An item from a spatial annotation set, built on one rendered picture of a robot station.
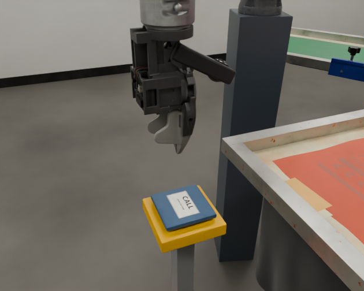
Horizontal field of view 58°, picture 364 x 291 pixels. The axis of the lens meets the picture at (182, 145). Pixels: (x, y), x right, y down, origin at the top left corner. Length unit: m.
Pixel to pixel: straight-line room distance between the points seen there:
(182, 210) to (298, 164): 0.33
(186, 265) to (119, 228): 1.28
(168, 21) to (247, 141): 0.45
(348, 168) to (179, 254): 0.44
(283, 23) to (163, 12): 0.82
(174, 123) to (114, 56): 3.86
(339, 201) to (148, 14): 0.52
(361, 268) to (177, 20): 0.44
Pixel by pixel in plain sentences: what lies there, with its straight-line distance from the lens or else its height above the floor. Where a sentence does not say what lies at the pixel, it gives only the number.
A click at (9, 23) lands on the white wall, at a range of 4.21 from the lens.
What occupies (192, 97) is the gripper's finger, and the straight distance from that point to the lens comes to 0.49.
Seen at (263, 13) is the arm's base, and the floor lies 1.21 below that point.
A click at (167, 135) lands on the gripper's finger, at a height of 1.14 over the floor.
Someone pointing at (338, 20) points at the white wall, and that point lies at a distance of 6.00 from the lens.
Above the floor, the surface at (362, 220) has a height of 0.96.
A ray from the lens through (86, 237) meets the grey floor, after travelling 2.00.
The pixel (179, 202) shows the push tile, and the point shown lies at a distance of 0.65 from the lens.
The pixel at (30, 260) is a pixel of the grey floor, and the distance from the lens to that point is 1.98.
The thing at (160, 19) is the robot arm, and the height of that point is 1.32.
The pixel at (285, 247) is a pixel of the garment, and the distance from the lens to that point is 0.88.
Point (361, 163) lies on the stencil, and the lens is 0.89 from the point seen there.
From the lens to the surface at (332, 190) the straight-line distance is 0.77.
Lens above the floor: 1.40
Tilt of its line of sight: 31 degrees down
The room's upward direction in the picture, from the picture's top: straight up
